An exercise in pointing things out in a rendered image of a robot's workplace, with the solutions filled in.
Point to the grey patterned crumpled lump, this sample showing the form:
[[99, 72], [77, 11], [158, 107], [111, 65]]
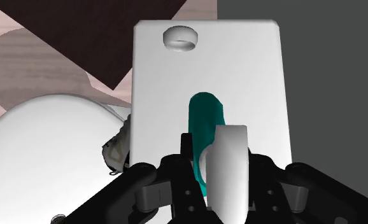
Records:
[[117, 152]]

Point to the white round plate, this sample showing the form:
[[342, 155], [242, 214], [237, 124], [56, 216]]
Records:
[[44, 155]]

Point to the white cutting board with hole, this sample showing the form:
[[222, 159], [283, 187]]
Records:
[[221, 68]]

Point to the small grey patterned thing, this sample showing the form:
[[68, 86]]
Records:
[[59, 219]]

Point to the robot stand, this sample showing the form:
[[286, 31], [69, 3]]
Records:
[[91, 34]]

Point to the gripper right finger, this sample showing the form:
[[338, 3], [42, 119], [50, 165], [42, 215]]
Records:
[[271, 189]]

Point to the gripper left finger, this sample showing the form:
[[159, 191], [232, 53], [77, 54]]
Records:
[[171, 186]]

